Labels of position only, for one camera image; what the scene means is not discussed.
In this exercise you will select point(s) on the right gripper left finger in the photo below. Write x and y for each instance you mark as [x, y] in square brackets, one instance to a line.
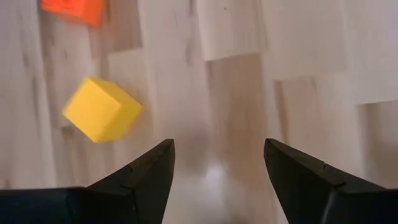
[124, 199]

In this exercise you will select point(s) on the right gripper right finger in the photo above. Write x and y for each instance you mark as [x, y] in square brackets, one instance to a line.
[317, 199]

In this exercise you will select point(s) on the small yellow block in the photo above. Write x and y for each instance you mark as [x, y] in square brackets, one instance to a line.
[102, 110]

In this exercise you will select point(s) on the small orange block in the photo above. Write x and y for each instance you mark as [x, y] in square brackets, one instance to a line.
[74, 11]

